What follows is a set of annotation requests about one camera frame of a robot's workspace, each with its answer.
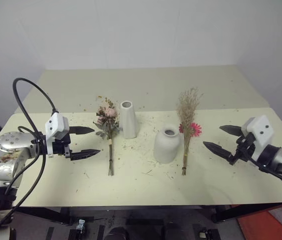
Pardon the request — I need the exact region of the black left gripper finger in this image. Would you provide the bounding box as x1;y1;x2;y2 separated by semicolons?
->
68;126;95;136
69;148;102;162

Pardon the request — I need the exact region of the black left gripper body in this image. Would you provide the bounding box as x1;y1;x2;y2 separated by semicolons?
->
52;134;73;161

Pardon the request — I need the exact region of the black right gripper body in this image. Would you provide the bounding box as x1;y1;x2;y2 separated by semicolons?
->
229;132;257;166

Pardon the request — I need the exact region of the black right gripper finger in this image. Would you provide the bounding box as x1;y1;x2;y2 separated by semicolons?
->
219;124;243;137
203;141;234;163

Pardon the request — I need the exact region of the tall slim white vase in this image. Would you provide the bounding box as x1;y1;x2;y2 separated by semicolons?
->
119;100;140;139

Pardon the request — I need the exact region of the squat round white vase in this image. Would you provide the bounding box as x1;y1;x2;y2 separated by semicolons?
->
153;123;182;165

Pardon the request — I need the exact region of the dried pink rose bouquet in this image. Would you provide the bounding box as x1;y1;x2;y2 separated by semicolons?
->
92;95;122;177

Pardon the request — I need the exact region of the dried grass bouquet red daisy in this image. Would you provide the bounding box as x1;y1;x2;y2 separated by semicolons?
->
176;87;205;177

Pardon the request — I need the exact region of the orange floor mat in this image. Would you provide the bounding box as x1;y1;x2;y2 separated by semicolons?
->
237;201;282;240

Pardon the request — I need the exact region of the dark rounded shape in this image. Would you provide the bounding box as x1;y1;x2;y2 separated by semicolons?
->
105;225;129;240

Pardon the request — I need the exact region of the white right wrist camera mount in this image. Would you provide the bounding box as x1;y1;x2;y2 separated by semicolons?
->
240;114;275;161

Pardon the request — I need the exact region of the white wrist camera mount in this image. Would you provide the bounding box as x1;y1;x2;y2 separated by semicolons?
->
44;112;70;159
240;114;275;161

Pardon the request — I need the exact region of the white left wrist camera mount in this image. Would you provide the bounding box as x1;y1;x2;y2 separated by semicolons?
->
44;112;70;159

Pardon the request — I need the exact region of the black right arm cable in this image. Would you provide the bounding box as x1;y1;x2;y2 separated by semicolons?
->
252;157;282;240

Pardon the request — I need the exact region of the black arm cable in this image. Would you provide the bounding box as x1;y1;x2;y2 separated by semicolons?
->
252;157;282;240
0;77;59;240

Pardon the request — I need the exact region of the black table frame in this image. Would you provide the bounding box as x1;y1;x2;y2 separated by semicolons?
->
12;201;282;226

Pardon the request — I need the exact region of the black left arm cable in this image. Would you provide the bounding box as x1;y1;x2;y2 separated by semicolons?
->
0;77;59;240

